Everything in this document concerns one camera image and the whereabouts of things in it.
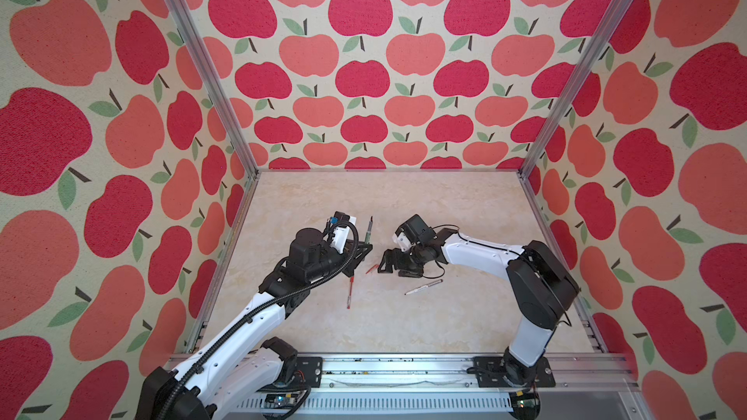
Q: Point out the red pen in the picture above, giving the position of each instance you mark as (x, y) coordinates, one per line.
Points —
(350, 292)

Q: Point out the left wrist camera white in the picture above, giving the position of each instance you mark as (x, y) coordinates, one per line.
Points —
(339, 230)

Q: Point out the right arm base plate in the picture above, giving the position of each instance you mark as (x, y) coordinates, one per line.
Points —
(495, 372)

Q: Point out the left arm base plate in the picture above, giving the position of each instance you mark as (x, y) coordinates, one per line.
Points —
(297, 375)

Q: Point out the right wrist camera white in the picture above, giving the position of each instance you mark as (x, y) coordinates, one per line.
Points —
(402, 240)

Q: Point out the left aluminium frame post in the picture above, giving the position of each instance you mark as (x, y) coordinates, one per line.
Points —
(182, 16)

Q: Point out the aluminium frame post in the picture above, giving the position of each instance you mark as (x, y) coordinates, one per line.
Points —
(598, 43)
(182, 16)

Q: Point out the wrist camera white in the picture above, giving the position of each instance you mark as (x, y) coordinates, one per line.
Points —
(402, 240)
(339, 230)

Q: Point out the right aluminium frame post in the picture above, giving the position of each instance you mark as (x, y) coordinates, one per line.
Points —
(598, 43)

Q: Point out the white pen right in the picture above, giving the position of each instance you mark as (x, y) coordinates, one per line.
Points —
(424, 287)

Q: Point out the aluminium frame rail front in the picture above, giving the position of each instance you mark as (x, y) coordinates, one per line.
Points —
(437, 386)

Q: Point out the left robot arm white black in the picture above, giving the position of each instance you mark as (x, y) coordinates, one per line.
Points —
(243, 358)

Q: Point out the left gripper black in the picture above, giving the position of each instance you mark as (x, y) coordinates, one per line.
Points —
(351, 250)

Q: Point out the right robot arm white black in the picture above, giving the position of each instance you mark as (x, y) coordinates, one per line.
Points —
(543, 288)

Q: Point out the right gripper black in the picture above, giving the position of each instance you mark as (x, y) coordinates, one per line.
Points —
(396, 253)

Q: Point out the green pen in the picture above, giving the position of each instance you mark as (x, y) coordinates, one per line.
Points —
(369, 230)

